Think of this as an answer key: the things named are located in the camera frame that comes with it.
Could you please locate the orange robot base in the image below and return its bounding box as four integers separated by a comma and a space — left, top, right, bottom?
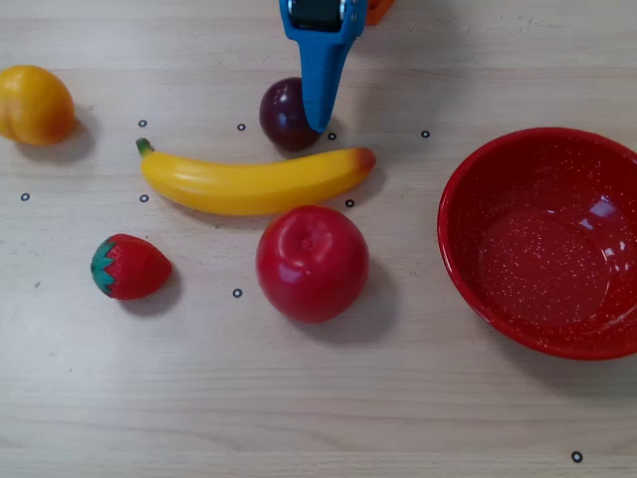
365, 0, 397, 26

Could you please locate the yellow orange toy peach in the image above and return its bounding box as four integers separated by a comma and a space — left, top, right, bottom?
0, 64, 78, 147

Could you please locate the red toy strawberry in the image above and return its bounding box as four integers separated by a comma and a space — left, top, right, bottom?
90, 233, 174, 302

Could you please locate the yellow toy banana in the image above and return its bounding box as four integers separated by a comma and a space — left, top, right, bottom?
135, 137, 377, 217

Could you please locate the red speckled enamel bowl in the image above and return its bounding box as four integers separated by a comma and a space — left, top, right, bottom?
436, 126, 637, 361

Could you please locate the dark purple toy plum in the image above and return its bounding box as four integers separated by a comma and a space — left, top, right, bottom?
258, 77, 323, 152

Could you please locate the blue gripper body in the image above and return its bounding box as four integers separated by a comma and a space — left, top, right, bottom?
278, 0, 370, 46

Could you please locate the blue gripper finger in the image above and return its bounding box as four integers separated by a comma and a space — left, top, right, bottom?
297, 33, 357, 134

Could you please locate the red toy apple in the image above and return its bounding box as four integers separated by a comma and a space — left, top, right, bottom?
255, 204, 371, 325

